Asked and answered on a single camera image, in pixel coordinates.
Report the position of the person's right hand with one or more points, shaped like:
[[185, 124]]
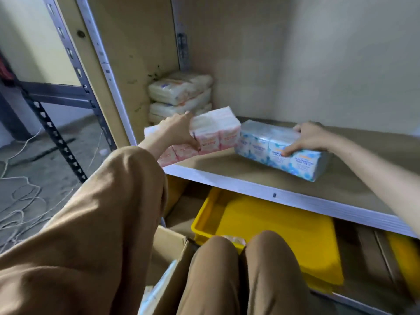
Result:
[[313, 137]]

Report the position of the person's left hand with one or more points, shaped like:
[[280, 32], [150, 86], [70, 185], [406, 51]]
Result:
[[175, 131]]

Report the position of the person's right thumb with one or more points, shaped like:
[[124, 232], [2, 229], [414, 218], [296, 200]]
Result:
[[292, 150]]

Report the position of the person's left thumb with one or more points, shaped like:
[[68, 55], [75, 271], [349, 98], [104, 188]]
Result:
[[193, 143]]

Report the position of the pink tissue multipack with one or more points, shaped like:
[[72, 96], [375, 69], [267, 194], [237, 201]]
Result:
[[216, 127]]

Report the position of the blue tissue multipack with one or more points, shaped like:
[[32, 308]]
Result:
[[262, 144]]

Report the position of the person's left forearm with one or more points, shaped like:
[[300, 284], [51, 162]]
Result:
[[98, 206]]

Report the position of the person's right forearm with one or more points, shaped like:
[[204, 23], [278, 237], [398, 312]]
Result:
[[377, 177]]

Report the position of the white tissue pack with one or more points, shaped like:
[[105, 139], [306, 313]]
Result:
[[177, 86], [183, 106], [156, 119]]

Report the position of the grey metal shelving rack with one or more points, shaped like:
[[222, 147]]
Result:
[[262, 192]]

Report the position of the yellow plastic tray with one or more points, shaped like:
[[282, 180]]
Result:
[[279, 232], [405, 259]]

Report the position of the brown cardboard box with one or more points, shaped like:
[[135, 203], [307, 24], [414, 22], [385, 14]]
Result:
[[165, 246]]

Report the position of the person's right leg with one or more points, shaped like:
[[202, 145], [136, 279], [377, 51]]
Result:
[[279, 275]]

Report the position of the person's leg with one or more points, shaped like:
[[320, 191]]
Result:
[[279, 275], [213, 278]]

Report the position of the person's left leg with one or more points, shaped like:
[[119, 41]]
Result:
[[213, 278]]

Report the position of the dark perforated metal rack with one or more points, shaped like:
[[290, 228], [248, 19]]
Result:
[[52, 131]]

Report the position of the white blue plastic packet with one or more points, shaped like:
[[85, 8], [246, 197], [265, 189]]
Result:
[[157, 291]]

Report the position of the red object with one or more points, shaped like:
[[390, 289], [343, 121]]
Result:
[[5, 70]]

